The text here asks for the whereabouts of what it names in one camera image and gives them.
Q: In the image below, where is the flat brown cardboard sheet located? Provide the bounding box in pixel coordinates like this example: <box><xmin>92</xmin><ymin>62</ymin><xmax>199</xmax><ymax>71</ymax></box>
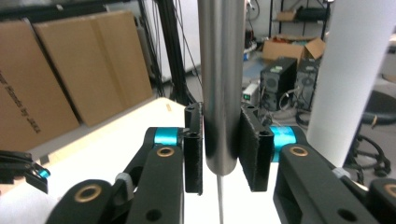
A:
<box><xmin>32</xmin><ymin>9</ymin><xmax>154</xmax><ymax>128</ymax></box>
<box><xmin>0</xmin><ymin>18</ymin><xmax>81</xmax><ymax>153</ymax></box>

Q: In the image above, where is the small open cardboard box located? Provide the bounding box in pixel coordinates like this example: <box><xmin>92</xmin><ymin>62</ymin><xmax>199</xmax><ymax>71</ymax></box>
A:
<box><xmin>261</xmin><ymin>36</ymin><xmax>327</xmax><ymax>63</ymax></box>

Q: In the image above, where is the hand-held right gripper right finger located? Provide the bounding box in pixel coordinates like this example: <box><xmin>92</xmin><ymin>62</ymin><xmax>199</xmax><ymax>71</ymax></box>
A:
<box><xmin>238</xmin><ymin>104</ymin><xmax>307</xmax><ymax>192</ymax></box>

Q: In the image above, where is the white utensil rack stand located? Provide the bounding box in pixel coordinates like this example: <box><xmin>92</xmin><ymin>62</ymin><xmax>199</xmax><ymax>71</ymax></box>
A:
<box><xmin>306</xmin><ymin>0</ymin><xmax>396</xmax><ymax>167</ymax></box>

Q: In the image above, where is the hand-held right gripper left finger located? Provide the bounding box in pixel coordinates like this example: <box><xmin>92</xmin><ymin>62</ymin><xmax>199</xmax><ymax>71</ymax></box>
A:
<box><xmin>146</xmin><ymin>102</ymin><xmax>204</xmax><ymax>196</ymax></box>

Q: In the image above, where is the metal spatula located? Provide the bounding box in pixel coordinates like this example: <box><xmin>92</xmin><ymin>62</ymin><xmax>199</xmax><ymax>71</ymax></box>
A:
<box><xmin>197</xmin><ymin>0</ymin><xmax>247</xmax><ymax>224</ymax></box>

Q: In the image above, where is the white grid mat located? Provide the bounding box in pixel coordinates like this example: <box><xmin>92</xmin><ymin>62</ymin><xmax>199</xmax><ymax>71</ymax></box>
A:
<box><xmin>0</xmin><ymin>102</ymin><xmax>312</xmax><ymax>224</ymax></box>

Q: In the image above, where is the black metal shelf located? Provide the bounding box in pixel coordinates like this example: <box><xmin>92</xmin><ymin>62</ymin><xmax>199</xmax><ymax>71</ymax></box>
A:
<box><xmin>270</xmin><ymin>0</ymin><xmax>332</xmax><ymax>41</ymax></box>

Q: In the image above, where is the small white device green light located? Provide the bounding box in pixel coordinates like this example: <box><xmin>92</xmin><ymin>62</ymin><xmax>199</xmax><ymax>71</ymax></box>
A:
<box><xmin>242</xmin><ymin>83</ymin><xmax>261</xmax><ymax>103</ymax></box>

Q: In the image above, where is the tangle of black floor cables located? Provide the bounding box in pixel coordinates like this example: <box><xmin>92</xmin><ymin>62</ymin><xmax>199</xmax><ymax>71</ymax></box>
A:
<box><xmin>242</xmin><ymin>87</ymin><xmax>316</xmax><ymax>126</ymax></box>

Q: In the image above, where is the black computer tower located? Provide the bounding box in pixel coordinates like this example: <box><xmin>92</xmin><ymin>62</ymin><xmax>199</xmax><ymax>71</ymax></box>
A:
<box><xmin>295</xmin><ymin>59</ymin><xmax>322</xmax><ymax>112</ymax></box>
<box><xmin>260</xmin><ymin>57</ymin><xmax>298</xmax><ymax>112</ymax></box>

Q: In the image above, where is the black metal frame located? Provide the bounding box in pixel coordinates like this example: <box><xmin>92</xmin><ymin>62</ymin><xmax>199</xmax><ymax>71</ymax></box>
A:
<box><xmin>136</xmin><ymin>0</ymin><xmax>201</xmax><ymax>106</ymax></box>

